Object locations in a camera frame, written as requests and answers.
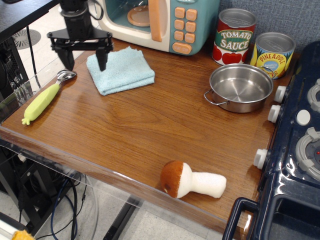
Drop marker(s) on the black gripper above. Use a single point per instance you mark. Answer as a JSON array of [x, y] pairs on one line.
[[79, 34]]

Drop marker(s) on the green handled metal spoon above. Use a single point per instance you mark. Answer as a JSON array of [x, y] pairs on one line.
[[42, 101]]

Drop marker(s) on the light blue folded cloth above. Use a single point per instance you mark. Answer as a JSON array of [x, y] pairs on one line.
[[126, 69]]

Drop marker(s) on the toy microwave teal cream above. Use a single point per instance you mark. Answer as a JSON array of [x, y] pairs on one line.
[[174, 26]]

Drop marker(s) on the clear acrylic table guard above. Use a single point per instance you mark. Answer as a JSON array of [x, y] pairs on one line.
[[117, 144]]

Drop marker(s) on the tomato sauce can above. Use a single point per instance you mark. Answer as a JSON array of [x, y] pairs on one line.
[[234, 33]]

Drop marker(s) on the plush brown white mushroom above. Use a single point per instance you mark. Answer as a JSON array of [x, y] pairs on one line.
[[177, 180]]

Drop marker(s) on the small steel pot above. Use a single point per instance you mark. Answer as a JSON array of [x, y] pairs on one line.
[[239, 88]]

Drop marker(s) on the pineapple slices can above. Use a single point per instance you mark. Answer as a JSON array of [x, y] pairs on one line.
[[272, 53]]

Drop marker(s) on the yellow object bottom left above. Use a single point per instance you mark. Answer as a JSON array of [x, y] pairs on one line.
[[22, 235]]

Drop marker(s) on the white stove knob middle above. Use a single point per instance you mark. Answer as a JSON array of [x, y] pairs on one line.
[[274, 113]]

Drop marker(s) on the white stove knob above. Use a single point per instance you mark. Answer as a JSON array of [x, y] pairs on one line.
[[260, 158], [274, 113], [280, 93]]

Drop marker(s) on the white stove knob upper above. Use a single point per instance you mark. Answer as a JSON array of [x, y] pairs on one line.
[[280, 93]]

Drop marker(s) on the white stove knob lower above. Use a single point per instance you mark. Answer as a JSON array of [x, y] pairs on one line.
[[260, 158]]

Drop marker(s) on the dark blue toy stove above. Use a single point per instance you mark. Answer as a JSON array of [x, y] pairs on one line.
[[288, 205]]

